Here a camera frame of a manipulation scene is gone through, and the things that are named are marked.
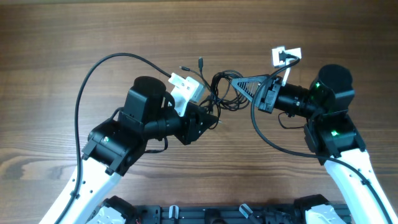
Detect black right camera cable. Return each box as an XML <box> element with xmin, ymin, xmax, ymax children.
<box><xmin>250</xmin><ymin>54</ymin><xmax>394</xmax><ymax>224</ymax></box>

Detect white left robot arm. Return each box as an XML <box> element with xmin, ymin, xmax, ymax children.
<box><xmin>41</xmin><ymin>73</ymin><xmax>218</xmax><ymax>223</ymax></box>

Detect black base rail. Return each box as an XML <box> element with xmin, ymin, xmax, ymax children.
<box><xmin>90</xmin><ymin>195</ymin><xmax>352</xmax><ymax>224</ymax></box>

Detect black usb cables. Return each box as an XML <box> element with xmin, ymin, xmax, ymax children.
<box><xmin>179</xmin><ymin>57</ymin><xmax>252</xmax><ymax>125</ymax></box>

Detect black camera cable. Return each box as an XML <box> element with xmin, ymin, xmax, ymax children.
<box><xmin>54</xmin><ymin>52</ymin><xmax>172</xmax><ymax>224</ymax></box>
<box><xmin>250</xmin><ymin>54</ymin><xmax>394</xmax><ymax>224</ymax></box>

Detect black left camera cable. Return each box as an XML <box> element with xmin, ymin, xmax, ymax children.
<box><xmin>54</xmin><ymin>52</ymin><xmax>172</xmax><ymax>224</ymax></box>

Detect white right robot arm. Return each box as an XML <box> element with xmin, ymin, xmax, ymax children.
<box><xmin>232</xmin><ymin>64</ymin><xmax>397</xmax><ymax>223</ymax></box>

